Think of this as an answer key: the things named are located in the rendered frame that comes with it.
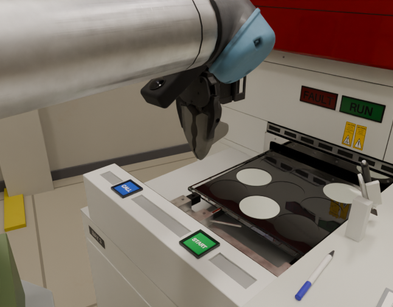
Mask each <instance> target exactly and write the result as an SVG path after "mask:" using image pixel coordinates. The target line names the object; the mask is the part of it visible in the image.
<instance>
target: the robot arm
mask: <svg viewBox="0 0 393 307"><path fill-rule="evenodd" d="M275 40H276V36H275V33H274V31H273V30H272V28H271V27H270V25H269V24H268V23H267V22H266V20H265V19H264V17H263V16H262V15H261V14H260V9H259V8H256V7H255V6H254V5H253V4H252V2H251V1H250V0H0V119H3V118H8V117H10V116H14V115H19V114H21V113H26V112H29V111H33V110H37V109H41V108H44V107H49V106H52V105H56V104H60V103H63V102H67V101H72V100H75V99H79V98H82V97H86V96H90V95H93V94H97V93H102V92H105V91H109V90H113V89H116V88H120V87H123V86H128V85H132V84H135V83H139V82H143V81H146V80H150V81H149V82H148V83H147V84H146V85H145V86H144V87H143V88H142V89H141V95H142V97H143V98H144V99H145V101H146V102H147V103H149V104H152V105H155V106H158V107H161V108H168V107H169V106H170V105H171V104H172V103H173V102H174V100H176V109H177V112H178V116H179V120H180V123H181V127H182V128H183V130H184V134H185V136H186V139H187V142H188V143H189V146H190V148H191V150H192V152H193V154H194V155H195V157H196V158H197V159H199V160H203V159H204V158H205V157H206V155H207V154H208V153H209V151H210V148H211V147H212V145H213V144H214V143H216V142H217V141H218V140H220V139H222V137H224V136H226V134H227V133H228V130H229V126H228V124H227V123H225V122H221V121H220V118H221V113H222V107H221V104H227V103H230V102H232V101H234V102H237V101H240V100H243V99H245V91H246V75H248V74H249V73H250V72H251V71H253V70H254V69H255V68H256V67H258V66H259V65H260V64H261V62H263V61H264V59H266V57H267V56H268V55H269V53H270V52H271V50H272V49H273V47H274V44H275ZM241 78H243V92H242V93H239V89H240V79H241Z"/></svg>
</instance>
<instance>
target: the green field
mask: <svg viewBox="0 0 393 307"><path fill-rule="evenodd" d="M341 111H344V112H347V113H351V114H354V115H358V116H362V117H365V118H369V119H373V120H376V121H380V119H381V115H382V112H383V107H382V106H379V105H375V104H370V103H367V102H362V101H358V100H354V99H349V98H346V97H343V101H342V105H341Z"/></svg>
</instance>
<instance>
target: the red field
mask: <svg viewBox="0 0 393 307"><path fill-rule="evenodd" d="M301 100H302V101H306V102H311V103H314V104H318V105H322V106H325V107H328V108H333V109H334V106H335V100H336V95H334V94H329V93H325V92H322V91H316V90H312V89H309V88H304V87H302V94H301Z"/></svg>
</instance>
